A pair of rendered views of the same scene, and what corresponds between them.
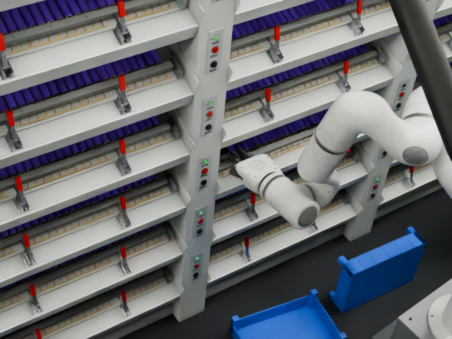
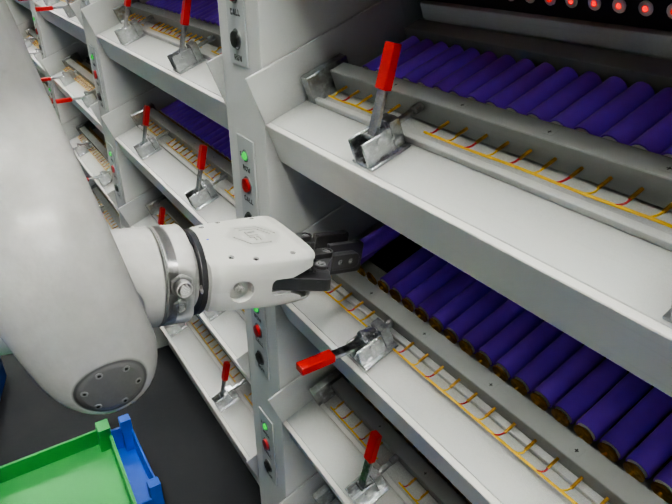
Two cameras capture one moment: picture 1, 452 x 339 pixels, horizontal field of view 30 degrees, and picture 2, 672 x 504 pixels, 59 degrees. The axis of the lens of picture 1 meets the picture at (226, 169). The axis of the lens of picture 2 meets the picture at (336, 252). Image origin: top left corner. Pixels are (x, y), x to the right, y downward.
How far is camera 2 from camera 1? 2.26 m
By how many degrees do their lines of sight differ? 74
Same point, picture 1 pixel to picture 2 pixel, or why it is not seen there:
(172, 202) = not seen: hidden behind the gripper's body
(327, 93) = (614, 263)
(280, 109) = (421, 172)
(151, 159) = (208, 77)
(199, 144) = (234, 87)
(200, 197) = not seen: hidden behind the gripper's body
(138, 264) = (225, 324)
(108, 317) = (217, 385)
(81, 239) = (176, 177)
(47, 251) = (159, 160)
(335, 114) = not seen: outside the picture
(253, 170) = (228, 227)
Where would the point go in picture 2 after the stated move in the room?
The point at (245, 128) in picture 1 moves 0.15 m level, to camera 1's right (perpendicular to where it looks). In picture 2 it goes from (319, 138) to (297, 206)
